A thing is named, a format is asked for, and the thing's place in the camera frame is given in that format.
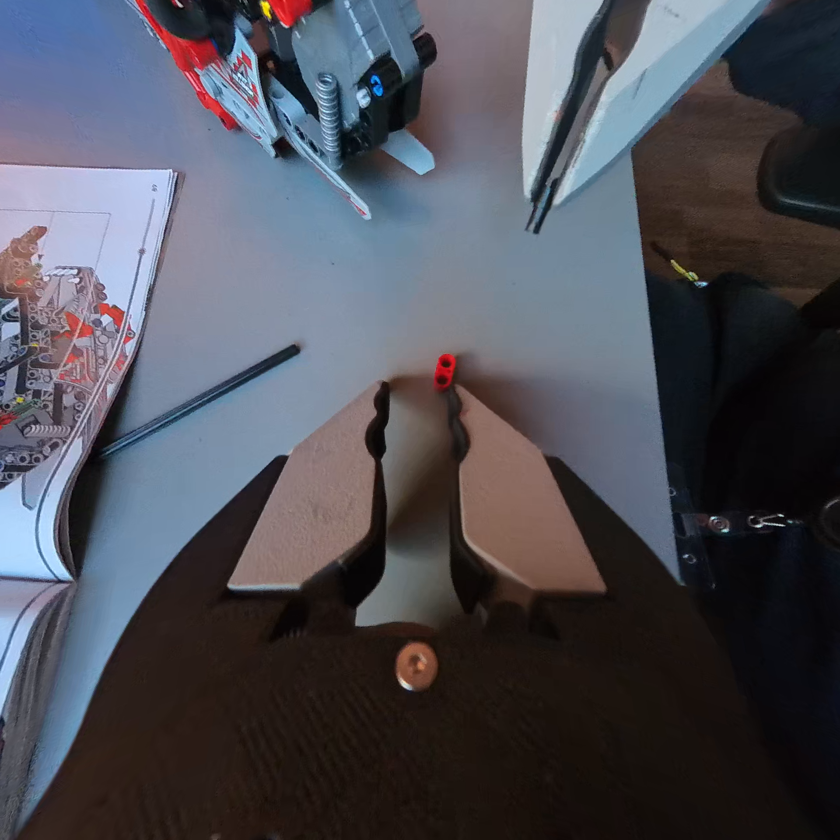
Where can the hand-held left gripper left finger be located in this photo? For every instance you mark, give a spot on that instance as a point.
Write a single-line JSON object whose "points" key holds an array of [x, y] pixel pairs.
{"points": [[308, 518]]}

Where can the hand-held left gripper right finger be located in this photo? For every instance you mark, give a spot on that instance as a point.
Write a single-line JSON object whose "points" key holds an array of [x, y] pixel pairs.
{"points": [[525, 525]]}

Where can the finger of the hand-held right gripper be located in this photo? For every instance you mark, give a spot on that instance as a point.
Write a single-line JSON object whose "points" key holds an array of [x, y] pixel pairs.
{"points": [[669, 65], [558, 65]]}

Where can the black lego axle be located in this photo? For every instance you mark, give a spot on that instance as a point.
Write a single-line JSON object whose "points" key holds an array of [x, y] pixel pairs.
{"points": [[197, 400]]}

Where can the red two-hole lego connector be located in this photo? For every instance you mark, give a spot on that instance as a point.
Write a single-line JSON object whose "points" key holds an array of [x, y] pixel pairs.
{"points": [[446, 371]]}

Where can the black grey lego truck model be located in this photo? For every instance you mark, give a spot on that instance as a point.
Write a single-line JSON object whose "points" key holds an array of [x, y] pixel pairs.
{"points": [[328, 52]]}

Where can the person's right forearm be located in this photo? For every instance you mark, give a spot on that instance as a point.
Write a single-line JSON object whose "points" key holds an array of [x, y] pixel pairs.
{"points": [[787, 59]]}

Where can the black office chair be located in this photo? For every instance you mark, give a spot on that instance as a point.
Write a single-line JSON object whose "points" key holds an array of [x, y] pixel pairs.
{"points": [[800, 177]]}

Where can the open instruction booklet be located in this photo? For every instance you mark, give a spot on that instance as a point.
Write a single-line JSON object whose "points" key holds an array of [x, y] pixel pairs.
{"points": [[65, 328]]}

